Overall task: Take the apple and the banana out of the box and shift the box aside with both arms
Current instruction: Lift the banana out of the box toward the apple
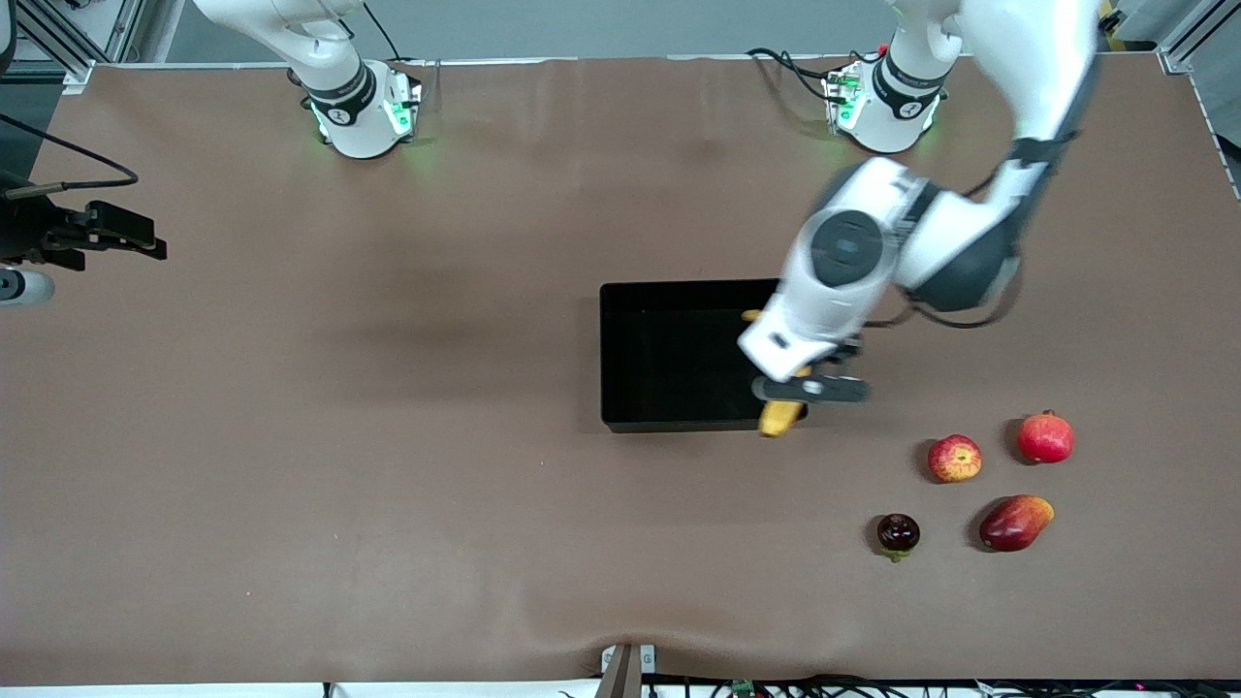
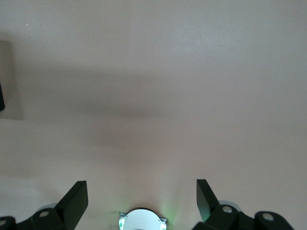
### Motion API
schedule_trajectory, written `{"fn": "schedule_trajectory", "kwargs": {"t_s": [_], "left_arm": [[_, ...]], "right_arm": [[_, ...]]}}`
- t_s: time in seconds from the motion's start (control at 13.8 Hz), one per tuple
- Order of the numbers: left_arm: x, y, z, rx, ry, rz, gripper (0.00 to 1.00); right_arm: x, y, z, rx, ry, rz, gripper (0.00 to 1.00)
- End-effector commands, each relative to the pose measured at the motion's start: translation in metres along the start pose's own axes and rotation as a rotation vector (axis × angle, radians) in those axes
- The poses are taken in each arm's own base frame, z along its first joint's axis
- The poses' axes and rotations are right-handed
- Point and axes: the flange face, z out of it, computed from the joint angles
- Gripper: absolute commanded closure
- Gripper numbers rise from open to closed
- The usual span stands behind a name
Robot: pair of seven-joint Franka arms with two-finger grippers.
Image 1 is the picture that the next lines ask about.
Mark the yellow banana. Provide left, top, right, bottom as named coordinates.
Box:
left=741, top=308, right=811, bottom=439

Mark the red yellow apple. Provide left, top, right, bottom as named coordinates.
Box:
left=927, top=433, right=984, bottom=484

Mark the black plastic box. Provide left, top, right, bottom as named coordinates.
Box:
left=599, top=279, right=811, bottom=434

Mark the dark purple mangosteen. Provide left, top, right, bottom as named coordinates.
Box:
left=876, top=513, right=922, bottom=564

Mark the red pomegranate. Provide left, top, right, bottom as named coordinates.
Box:
left=1017, top=409, right=1076, bottom=465

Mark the red orange mango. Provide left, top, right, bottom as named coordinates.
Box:
left=978, top=494, right=1056, bottom=554

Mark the brown table cover sheet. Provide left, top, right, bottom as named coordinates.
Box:
left=0, top=53, right=1241, bottom=684

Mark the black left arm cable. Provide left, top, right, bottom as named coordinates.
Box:
left=863, top=145, right=1029, bottom=331

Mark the aluminium frame profile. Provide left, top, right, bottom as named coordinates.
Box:
left=0, top=0, right=156, bottom=90
left=1159, top=0, right=1241, bottom=74

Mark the black base power cable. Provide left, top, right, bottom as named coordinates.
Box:
left=747, top=47, right=844, bottom=103
left=364, top=0, right=403, bottom=61

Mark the metal mount bracket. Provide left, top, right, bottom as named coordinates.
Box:
left=600, top=643, right=657, bottom=698

